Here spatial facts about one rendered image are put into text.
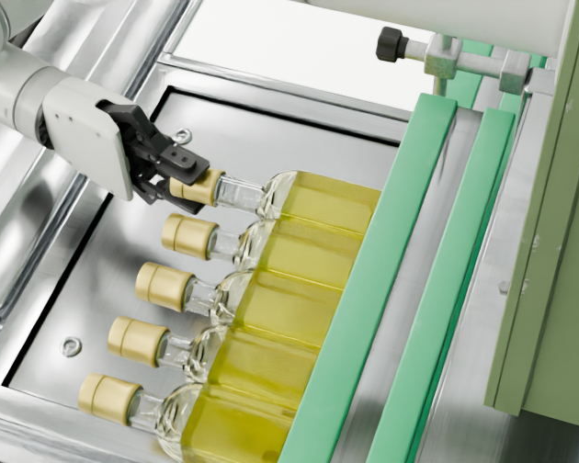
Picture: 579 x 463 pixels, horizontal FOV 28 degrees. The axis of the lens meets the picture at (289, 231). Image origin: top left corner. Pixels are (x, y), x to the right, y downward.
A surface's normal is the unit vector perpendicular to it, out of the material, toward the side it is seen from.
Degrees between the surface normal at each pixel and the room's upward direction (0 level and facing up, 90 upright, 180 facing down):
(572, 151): 89
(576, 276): 90
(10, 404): 90
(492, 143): 90
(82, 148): 75
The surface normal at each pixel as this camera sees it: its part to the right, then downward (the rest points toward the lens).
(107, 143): -0.59, 0.62
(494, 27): -0.33, 0.85
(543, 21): -0.35, 0.73
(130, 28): -0.04, -0.59
